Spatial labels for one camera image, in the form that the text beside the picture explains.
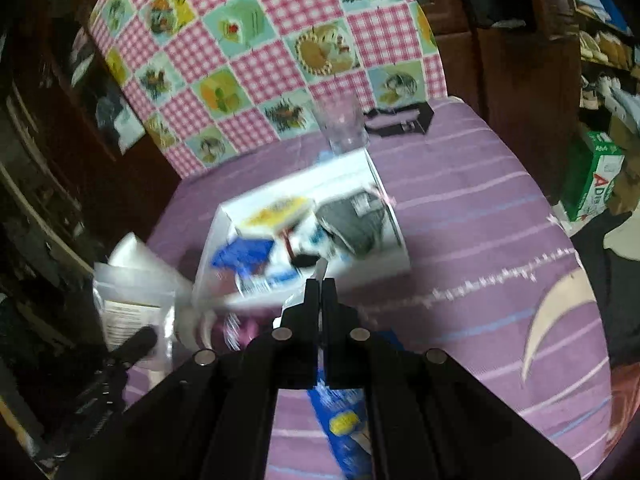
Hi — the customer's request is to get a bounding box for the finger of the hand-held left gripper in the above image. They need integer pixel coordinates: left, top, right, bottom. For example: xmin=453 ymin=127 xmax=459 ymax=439
xmin=105 ymin=326 xmax=158 ymax=366

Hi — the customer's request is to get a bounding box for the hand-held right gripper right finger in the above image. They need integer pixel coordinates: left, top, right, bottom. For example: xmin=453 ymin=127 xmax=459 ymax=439
xmin=320 ymin=277 xmax=581 ymax=480

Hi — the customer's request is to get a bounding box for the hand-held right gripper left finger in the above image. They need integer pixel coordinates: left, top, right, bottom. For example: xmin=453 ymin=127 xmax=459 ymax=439
xmin=55 ymin=277 xmax=321 ymax=480

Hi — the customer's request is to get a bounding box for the clear zip bag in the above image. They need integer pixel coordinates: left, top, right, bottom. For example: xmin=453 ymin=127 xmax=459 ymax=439
xmin=94 ymin=260 xmax=178 ymax=366

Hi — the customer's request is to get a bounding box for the white blue bandage packet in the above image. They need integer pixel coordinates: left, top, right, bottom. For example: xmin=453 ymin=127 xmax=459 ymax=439
xmin=240 ymin=267 xmax=301 ymax=296

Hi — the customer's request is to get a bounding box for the white cardboard box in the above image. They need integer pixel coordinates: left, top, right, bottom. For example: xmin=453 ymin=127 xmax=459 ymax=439
xmin=192 ymin=150 xmax=412 ymax=311

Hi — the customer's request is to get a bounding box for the panda plush toy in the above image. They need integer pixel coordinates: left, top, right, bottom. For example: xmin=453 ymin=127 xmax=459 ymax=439
xmin=280 ymin=220 xmax=341 ymax=268

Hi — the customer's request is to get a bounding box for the plain blue packet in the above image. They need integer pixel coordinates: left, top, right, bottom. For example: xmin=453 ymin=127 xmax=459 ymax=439
xmin=210 ymin=237 xmax=276 ymax=278

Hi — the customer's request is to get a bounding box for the blue cat print packet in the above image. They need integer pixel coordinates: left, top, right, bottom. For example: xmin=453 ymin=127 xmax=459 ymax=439
xmin=305 ymin=257 xmax=406 ymax=478

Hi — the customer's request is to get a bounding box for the yellow sponge pack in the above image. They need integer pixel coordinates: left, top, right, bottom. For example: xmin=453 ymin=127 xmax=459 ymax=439
xmin=240 ymin=197 xmax=313 ymax=233

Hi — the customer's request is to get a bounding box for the purple pump bottle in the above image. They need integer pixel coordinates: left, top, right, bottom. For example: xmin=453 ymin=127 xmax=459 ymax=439
xmin=200 ymin=310 xmax=281 ymax=351

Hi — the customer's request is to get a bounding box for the white paper towel roll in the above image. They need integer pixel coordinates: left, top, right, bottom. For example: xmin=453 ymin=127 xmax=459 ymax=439
xmin=107 ymin=232 xmax=201 ymax=346

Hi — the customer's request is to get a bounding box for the clear glass cup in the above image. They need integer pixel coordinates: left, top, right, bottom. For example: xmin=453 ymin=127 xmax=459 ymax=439
xmin=312 ymin=95 xmax=371 ymax=156

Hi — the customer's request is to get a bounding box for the pink checkered patchwork cloth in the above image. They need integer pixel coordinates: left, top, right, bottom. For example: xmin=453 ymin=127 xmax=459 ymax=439
xmin=87 ymin=0 xmax=448 ymax=178

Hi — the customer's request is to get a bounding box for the green white carton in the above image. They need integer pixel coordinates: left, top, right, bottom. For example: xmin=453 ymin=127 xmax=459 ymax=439
xmin=562 ymin=130 xmax=626 ymax=222

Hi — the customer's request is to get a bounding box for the dark wooden cabinet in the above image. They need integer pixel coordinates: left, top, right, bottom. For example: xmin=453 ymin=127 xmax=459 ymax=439
xmin=420 ymin=0 xmax=583 ymax=201

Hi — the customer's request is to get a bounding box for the cluttered storage shelf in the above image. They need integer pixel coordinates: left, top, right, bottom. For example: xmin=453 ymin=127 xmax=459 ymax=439
xmin=565 ymin=0 xmax=640 ymax=211

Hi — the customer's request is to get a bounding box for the black strap clip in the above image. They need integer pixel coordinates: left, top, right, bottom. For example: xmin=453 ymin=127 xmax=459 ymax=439
xmin=362 ymin=101 xmax=435 ymax=137

